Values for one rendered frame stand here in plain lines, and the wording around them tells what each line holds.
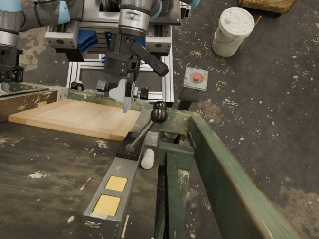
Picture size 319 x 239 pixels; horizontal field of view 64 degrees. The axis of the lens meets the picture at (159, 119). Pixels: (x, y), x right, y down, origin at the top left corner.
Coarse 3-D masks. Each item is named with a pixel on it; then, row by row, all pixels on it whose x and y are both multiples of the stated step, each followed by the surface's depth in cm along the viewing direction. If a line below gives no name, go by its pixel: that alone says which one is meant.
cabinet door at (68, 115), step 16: (32, 112) 86; (48, 112) 92; (64, 112) 96; (80, 112) 101; (96, 112) 107; (112, 112) 113; (128, 112) 118; (48, 128) 78; (64, 128) 78; (80, 128) 79; (96, 128) 82; (112, 128) 87; (128, 128) 89
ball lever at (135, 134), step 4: (156, 104) 67; (160, 104) 66; (164, 104) 67; (164, 108) 67; (148, 120) 68; (144, 124) 69; (140, 128) 69; (144, 128) 69; (136, 132) 69; (140, 132) 69; (132, 136) 68; (136, 136) 68
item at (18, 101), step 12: (0, 96) 79; (12, 96) 81; (24, 96) 85; (36, 96) 93; (48, 96) 104; (60, 96) 116; (0, 108) 74; (12, 108) 80; (24, 108) 87; (0, 120) 74
